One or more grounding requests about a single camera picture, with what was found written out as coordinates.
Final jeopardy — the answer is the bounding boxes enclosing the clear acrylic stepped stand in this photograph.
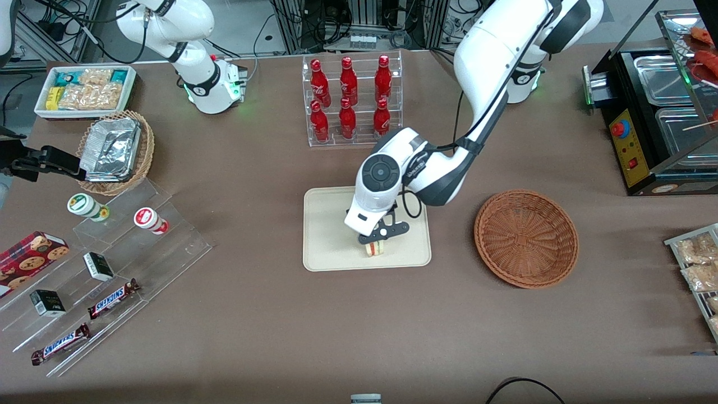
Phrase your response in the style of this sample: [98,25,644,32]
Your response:
[0,178,213,378]

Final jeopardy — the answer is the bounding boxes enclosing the beige plastic tray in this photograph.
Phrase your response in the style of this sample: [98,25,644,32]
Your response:
[302,186,432,273]

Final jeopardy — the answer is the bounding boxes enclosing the empty round wicker basket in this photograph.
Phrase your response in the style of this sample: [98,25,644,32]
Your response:
[473,189,579,290]

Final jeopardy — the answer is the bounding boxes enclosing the metal shelf frame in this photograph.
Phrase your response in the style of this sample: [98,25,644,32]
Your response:
[11,0,103,66]

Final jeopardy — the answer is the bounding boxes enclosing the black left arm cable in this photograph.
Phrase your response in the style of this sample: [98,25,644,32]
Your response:
[399,11,559,220]

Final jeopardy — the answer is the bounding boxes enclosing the clear acrylic bottle rack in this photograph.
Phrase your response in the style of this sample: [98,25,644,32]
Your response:
[301,50,404,148]

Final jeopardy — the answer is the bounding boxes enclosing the clear cracker packet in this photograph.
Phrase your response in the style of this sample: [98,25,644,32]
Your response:
[58,82,122,111]
[78,68,113,86]

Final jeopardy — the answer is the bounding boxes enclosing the grey wire rack tray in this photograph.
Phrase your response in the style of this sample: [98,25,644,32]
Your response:
[664,223,718,344]

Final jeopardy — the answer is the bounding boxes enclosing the small black carton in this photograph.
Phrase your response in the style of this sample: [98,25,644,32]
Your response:
[82,251,115,282]
[29,289,67,318]

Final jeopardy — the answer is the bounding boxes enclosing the steel warmer pan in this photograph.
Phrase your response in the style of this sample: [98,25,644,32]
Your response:
[633,54,695,108]
[655,106,718,159]

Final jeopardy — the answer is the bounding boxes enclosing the black equipment rack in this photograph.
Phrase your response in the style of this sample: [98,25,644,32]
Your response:
[270,0,450,54]

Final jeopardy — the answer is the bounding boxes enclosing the stacked aluminium foil containers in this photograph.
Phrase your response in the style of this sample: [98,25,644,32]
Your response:
[80,117,141,182]

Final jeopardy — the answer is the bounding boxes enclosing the red lidded drink cup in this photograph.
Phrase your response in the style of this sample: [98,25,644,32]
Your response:
[133,207,169,235]

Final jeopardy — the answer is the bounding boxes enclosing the red cola bottle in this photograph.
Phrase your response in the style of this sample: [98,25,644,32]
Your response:
[310,100,330,144]
[374,54,393,103]
[310,58,331,108]
[372,98,392,139]
[338,97,357,141]
[339,56,359,106]

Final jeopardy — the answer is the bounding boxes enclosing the red cookie box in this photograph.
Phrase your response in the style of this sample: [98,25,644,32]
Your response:
[0,231,70,299]

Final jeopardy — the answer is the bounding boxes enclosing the white rectangular snack bin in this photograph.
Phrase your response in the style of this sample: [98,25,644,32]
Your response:
[34,65,137,121]

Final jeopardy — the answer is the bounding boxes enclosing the Snickers chocolate bar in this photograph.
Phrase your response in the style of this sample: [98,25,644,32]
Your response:
[88,278,140,320]
[30,323,91,366]

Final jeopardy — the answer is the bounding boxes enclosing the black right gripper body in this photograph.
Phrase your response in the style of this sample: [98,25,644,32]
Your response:
[0,126,30,181]

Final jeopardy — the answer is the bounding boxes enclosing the black food warmer appliance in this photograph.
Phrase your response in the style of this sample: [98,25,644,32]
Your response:
[582,8,718,197]

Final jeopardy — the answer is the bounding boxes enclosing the green lidded drink cup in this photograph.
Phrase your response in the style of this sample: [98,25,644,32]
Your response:
[67,192,111,223]

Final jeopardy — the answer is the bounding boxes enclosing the wicker basket with foil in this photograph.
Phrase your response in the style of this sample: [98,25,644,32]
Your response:
[75,110,155,196]

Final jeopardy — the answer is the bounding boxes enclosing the red sausages in warmer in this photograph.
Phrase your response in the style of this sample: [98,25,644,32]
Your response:
[687,25,718,86]

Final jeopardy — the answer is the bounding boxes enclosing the black cable loop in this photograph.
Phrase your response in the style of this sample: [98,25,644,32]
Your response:
[485,377,568,404]

